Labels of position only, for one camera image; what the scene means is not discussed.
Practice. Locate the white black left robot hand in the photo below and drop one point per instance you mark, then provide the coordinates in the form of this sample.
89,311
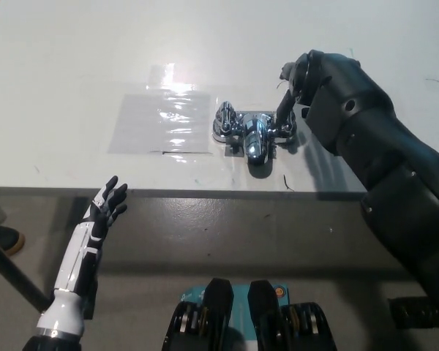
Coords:
75,256

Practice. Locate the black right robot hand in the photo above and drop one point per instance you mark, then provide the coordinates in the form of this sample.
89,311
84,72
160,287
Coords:
294,80

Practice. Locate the chrome faucet body with spout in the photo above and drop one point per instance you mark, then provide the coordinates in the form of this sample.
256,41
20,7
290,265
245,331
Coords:
254,140

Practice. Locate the black diagonal table brace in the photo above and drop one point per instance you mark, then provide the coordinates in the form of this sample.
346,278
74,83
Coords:
14,270

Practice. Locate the black shoe with tan sole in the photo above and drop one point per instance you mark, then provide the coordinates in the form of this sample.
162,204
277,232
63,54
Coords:
3,239

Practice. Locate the large clear tape sheet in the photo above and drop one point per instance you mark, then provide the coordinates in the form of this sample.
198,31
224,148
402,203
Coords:
150,124

